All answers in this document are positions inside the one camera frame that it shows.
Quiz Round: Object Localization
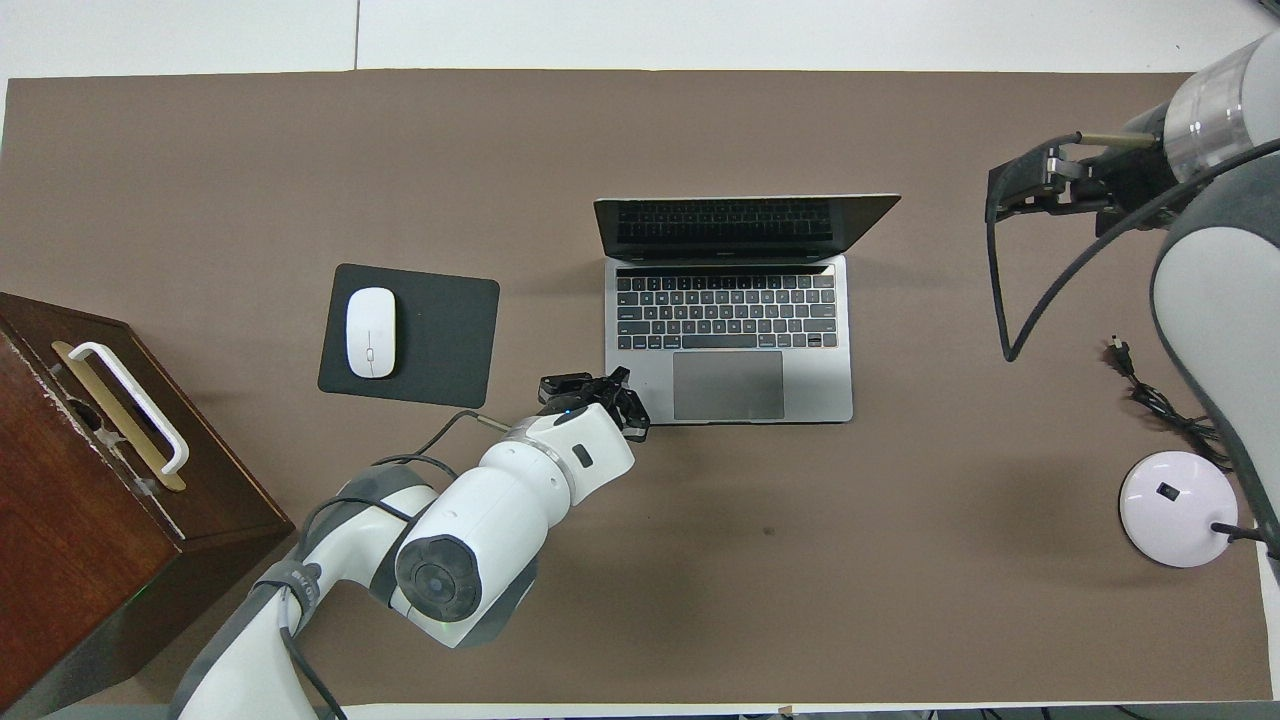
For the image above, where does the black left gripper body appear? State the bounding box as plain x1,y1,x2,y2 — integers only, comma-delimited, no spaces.
545,385,652,444

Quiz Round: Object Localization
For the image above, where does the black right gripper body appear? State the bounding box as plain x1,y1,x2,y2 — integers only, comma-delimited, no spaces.
1075,148,1173,238

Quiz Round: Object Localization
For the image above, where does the silver laptop computer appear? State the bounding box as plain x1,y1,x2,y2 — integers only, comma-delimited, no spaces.
593,193,902,426

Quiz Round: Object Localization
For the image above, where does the black mouse pad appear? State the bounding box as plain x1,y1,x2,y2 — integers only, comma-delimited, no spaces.
317,263,501,410

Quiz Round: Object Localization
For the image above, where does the white computer mouse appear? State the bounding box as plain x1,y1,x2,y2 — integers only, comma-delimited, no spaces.
345,287,398,380

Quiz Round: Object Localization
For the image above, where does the brown paper table mat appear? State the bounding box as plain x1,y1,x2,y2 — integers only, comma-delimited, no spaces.
0,68,1273,706

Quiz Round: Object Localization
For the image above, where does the white desk lamp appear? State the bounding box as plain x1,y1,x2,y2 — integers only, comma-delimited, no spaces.
1118,450,1276,569

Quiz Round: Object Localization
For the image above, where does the dark brown wooden box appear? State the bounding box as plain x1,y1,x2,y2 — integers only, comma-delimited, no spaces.
0,292,296,717

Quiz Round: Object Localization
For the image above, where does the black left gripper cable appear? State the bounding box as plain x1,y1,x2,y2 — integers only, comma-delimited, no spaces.
285,408,513,720

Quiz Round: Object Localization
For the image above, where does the black lamp power cable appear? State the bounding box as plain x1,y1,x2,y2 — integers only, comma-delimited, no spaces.
1105,337,1236,471

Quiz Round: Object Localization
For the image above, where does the brass handle plate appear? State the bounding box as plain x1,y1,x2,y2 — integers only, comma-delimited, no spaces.
50,340,188,493

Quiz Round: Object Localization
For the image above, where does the white box handle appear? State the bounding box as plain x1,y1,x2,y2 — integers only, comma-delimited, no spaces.
68,342,190,475

